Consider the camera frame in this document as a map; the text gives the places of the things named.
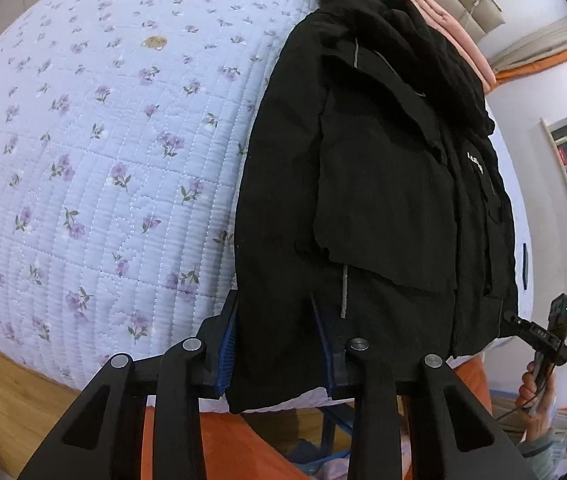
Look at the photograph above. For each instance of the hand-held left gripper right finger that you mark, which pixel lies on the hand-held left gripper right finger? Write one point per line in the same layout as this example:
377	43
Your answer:
324	355

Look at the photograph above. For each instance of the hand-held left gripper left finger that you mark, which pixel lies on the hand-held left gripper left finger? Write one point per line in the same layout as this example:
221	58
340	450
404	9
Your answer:
226	352

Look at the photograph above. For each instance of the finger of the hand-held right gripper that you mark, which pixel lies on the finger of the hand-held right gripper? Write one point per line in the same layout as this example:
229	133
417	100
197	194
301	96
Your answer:
513	318

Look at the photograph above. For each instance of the black hooded jacket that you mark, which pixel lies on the black hooded jacket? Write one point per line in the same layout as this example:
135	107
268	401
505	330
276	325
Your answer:
378	185

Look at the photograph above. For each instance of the person's right forearm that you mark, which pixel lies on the person's right forearm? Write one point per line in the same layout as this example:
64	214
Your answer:
543	456

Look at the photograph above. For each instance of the person's right hand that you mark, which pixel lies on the person's right hand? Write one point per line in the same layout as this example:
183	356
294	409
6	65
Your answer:
527	390

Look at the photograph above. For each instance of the black smartphone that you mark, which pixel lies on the black smartphone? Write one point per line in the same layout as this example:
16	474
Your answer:
525	265

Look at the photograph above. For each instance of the person's orange pants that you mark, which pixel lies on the person's orange pants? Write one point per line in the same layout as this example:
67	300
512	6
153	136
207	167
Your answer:
223	440

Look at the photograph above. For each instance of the floral quilted bed sheet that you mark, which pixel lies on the floral quilted bed sheet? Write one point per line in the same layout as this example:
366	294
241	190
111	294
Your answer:
113	135

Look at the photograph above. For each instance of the orange and beige curtain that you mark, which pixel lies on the orange and beige curtain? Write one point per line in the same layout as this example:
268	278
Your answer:
538	50

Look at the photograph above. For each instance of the folded pink blanket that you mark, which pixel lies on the folded pink blanket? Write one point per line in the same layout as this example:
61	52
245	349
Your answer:
456	30

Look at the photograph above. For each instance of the blue stool frame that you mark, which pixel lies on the blue stool frame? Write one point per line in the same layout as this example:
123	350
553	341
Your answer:
336	425

